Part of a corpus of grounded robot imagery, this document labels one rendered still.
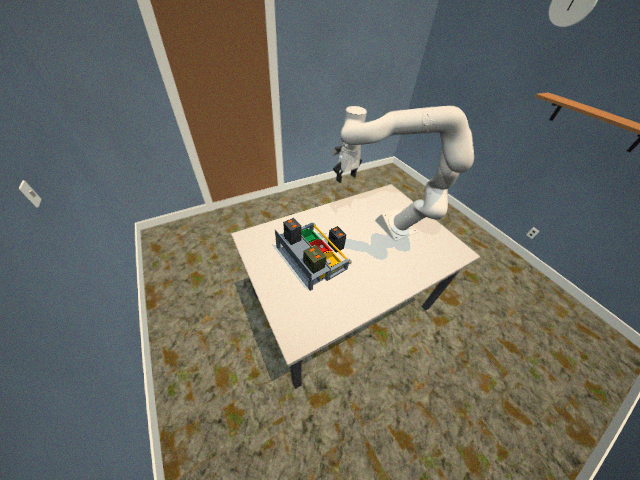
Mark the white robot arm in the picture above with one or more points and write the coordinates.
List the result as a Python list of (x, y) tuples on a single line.
[(456, 138)]

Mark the dark grey metal shelf rack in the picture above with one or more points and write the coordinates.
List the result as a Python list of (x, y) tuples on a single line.
[(295, 251)]

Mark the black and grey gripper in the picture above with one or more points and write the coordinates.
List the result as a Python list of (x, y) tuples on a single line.
[(347, 161)]

